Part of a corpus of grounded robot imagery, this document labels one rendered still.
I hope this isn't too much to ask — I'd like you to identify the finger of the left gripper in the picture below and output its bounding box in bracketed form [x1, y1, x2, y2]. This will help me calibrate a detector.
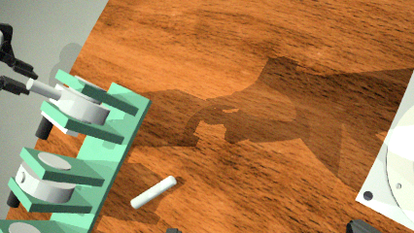
[0, 23, 39, 80]
[0, 76, 30, 95]

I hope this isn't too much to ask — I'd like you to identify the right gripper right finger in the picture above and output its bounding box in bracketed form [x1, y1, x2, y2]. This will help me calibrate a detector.
[346, 219, 382, 233]

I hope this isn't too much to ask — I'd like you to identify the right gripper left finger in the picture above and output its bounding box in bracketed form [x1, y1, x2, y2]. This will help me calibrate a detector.
[166, 228, 182, 233]

